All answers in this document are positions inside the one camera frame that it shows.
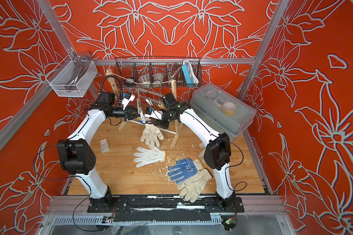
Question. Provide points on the clear plastic wall bin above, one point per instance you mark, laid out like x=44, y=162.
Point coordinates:
x=73, y=79

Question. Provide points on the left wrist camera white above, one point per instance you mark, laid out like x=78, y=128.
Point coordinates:
x=128, y=97

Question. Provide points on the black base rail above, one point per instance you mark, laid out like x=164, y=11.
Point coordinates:
x=167, y=209

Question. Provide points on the dirty white glove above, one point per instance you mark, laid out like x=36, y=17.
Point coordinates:
x=202, y=153
x=191, y=188

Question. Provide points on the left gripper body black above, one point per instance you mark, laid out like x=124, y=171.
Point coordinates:
x=126, y=115

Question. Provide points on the dirty white glove front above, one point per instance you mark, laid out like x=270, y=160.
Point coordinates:
x=191, y=188

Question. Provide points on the grey clip hanger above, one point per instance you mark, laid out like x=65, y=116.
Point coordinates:
x=146, y=99

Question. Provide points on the black wire basket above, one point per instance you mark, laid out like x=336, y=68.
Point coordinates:
x=162, y=70

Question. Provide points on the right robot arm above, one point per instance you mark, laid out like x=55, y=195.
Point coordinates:
x=218, y=146

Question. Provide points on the light blue box in basket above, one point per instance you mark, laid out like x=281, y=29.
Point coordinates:
x=189, y=74

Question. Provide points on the white cotton glove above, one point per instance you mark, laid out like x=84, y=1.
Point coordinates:
x=145, y=156
x=151, y=136

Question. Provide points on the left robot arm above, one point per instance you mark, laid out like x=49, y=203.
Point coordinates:
x=75, y=154

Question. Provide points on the dirty white glove right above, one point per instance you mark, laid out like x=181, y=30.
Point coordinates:
x=202, y=153

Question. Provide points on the white dice block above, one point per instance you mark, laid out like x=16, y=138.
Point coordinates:
x=145, y=79

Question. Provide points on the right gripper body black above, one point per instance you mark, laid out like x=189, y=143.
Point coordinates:
x=166, y=117

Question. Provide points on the grey plastic storage box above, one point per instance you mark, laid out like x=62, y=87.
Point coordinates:
x=226, y=111

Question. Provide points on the blue dotted glove right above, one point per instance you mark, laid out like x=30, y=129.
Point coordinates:
x=183, y=170

